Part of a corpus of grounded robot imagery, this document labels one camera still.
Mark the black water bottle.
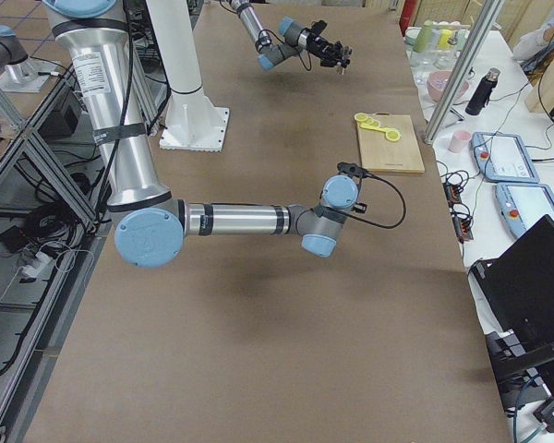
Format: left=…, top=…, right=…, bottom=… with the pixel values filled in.
left=465, top=67, right=500, bottom=116

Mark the pink bowl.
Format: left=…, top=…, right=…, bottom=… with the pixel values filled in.
left=427, top=70, right=469, bottom=103

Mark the pink plastic cup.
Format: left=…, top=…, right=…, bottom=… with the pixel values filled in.
left=448, top=129, right=472, bottom=153

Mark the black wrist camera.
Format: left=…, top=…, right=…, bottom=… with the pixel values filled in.
left=337, top=162, right=370, bottom=180
left=310, top=19, right=327, bottom=36

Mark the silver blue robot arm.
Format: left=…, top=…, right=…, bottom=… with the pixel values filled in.
left=228, top=1, right=352, bottom=74
left=45, top=1, right=360, bottom=269

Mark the green tall cup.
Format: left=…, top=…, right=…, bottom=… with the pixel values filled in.
left=413, top=19, right=434, bottom=54

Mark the bamboo cutting board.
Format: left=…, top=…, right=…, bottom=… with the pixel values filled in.
left=354, top=113, right=425, bottom=174

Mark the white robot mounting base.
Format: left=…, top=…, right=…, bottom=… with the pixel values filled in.
left=147, top=0, right=230, bottom=152

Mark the aluminium frame post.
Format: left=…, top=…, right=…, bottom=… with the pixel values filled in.
left=423, top=0, right=505, bottom=145

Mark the seated person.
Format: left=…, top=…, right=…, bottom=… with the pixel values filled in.
left=512, top=0, right=554, bottom=116

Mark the white power strip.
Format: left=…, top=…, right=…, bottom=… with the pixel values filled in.
left=19, top=251, right=52, bottom=283

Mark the steel double jigger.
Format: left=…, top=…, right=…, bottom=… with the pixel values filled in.
left=336, top=53, right=350, bottom=75

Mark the black power adapter box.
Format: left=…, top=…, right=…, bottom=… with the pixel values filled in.
left=39, top=91, right=82, bottom=138

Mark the blue grey teach pendant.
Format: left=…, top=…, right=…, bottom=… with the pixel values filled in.
left=470, top=132, right=539, bottom=184

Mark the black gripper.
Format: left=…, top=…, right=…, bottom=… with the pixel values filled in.
left=307, top=34, right=352, bottom=70

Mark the yellow cup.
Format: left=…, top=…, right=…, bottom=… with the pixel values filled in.
left=438, top=29, right=453, bottom=51

